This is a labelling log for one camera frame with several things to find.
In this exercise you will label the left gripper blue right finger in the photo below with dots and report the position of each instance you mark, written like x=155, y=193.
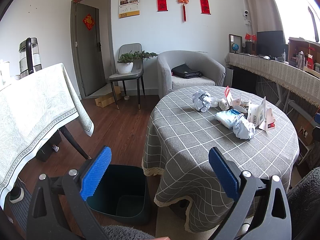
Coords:
x=260, y=209

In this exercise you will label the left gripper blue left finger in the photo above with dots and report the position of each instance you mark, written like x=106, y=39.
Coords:
x=46, y=219

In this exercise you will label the white red paper carton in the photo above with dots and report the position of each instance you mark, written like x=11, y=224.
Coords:
x=260, y=116

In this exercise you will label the blue white tissue pack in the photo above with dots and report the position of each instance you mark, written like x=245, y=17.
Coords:
x=228, y=118

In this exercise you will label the small trash pile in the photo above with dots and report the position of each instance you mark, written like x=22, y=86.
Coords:
x=229, y=102

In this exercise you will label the dark green trash bin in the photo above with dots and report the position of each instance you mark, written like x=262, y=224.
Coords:
x=123, y=195

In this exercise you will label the black table leg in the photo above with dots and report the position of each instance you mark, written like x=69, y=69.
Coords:
x=65, y=132

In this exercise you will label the white patterned tablecloth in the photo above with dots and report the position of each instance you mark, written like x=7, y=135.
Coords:
x=32, y=110

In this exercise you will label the cardboard box on floor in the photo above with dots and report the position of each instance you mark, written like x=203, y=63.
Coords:
x=108, y=99

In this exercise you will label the beige fringed desk cloth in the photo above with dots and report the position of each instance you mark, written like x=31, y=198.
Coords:
x=293, y=79

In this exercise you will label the grey armchair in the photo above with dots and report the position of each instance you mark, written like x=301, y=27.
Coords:
x=213, y=72

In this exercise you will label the glass electric kettle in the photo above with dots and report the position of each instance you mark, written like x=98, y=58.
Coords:
x=30, y=61

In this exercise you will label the grey dining chair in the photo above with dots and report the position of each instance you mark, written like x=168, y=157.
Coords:
x=136, y=74

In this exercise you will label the potted green plant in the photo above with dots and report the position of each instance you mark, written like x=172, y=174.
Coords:
x=126, y=60

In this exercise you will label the black bag on armchair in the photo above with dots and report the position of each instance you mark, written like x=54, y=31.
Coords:
x=185, y=72

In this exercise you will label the wooden shelf box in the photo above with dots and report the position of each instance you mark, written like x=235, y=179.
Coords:
x=303, y=53

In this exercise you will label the small blue globe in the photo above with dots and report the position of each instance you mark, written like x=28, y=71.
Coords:
x=235, y=47

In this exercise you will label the black monitor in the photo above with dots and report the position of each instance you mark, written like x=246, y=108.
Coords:
x=270, y=43

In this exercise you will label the framed picture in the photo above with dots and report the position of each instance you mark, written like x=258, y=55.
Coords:
x=235, y=39

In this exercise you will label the grey door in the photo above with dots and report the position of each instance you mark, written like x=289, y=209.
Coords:
x=88, y=50

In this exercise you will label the red fu door sticker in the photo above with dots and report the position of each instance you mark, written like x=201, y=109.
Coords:
x=89, y=22

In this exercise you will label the right red scroll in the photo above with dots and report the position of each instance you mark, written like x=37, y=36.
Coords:
x=205, y=8

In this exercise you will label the red scroll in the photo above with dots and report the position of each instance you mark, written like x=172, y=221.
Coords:
x=162, y=5
x=205, y=8

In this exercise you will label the left red scroll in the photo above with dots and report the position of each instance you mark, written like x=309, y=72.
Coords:
x=162, y=5

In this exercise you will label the white security camera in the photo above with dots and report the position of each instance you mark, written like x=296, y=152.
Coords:
x=246, y=14

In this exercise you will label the wall calendar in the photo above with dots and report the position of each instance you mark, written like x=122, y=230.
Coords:
x=128, y=8

